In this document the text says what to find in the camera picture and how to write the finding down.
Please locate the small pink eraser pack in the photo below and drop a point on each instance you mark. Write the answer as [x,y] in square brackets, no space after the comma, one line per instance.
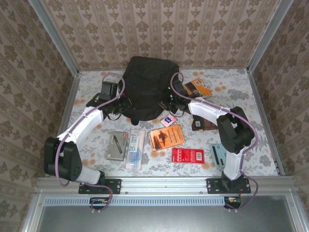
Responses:
[169,120]

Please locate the orange book with photo cover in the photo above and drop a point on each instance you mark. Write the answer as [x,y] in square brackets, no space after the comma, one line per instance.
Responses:
[200,88]

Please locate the black backpack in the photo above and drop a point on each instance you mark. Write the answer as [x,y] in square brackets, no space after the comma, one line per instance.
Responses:
[149,84]

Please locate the orange sunset cover book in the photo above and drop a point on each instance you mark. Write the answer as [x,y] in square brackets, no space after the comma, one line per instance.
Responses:
[166,137]

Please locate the dark brown book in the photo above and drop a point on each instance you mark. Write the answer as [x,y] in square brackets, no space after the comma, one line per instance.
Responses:
[202,124]

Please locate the clear ruler set package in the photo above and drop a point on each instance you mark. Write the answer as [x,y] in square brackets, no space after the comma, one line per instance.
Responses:
[135,149]

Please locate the red pack with barcode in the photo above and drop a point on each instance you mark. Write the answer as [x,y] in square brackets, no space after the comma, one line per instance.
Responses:
[186,155]

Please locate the grey pen box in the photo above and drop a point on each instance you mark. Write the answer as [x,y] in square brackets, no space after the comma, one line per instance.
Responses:
[117,147]

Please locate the teal calculator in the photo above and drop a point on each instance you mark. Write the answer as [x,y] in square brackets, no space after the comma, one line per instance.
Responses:
[217,157]

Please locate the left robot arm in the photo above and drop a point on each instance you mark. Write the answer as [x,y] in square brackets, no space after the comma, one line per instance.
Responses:
[82,125]

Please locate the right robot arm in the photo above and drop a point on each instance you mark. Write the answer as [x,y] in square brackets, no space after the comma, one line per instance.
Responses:
[207,108]

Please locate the floral white tablecloth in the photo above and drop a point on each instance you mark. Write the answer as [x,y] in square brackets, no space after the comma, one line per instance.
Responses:
[164,169]

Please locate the grey metal panel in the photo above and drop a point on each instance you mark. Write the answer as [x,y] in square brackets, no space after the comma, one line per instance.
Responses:
[164,220]

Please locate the aluminium rear rail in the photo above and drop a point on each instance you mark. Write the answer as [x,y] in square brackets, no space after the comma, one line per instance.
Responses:
[205,68]

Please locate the aluminium side rail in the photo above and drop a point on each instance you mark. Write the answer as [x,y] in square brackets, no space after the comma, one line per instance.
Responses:
[67,104]
[263,116]

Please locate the aluminium upright frame post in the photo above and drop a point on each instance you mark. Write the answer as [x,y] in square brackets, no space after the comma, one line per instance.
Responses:
[268,36]
[54,36]

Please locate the aluminium mounting rail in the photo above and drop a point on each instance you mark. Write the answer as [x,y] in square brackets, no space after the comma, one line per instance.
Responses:
[164,184]

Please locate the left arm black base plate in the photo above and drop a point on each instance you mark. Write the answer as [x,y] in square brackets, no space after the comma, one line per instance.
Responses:
[116,186]

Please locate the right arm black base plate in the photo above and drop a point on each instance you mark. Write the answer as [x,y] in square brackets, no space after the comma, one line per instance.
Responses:
[212,186]

